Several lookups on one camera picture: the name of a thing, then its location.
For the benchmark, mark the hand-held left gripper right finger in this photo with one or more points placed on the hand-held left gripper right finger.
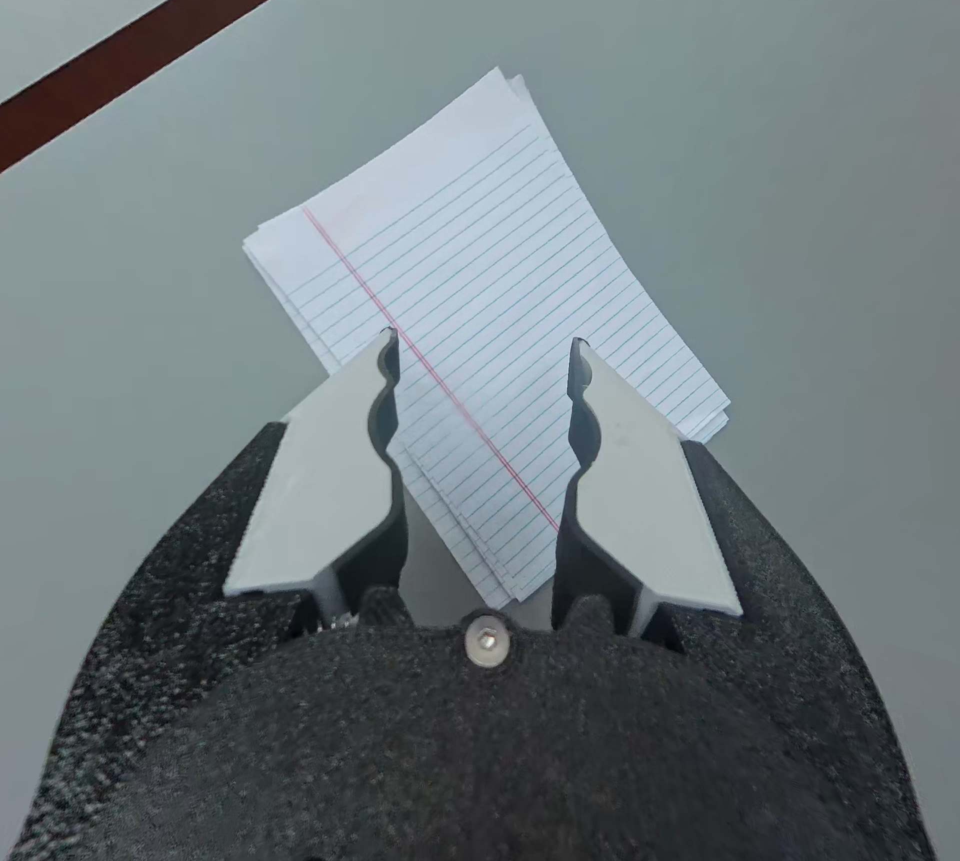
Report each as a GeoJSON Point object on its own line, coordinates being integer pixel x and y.
{"type": "Point", "coordinates": [652, 516]}

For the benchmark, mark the stack of lined paper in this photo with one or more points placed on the stack of lined paper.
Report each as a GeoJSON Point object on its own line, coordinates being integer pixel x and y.
{"type": "Point", "coordinates": [480, 261]}

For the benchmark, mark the grey desk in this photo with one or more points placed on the grey desk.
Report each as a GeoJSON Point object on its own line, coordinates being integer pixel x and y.
{"type": "Point", "coordinates": [750, 126]}

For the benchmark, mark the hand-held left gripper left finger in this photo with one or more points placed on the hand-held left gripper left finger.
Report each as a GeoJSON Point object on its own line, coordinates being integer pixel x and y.
{"type": "Point", "coordinates": [322, 493]}

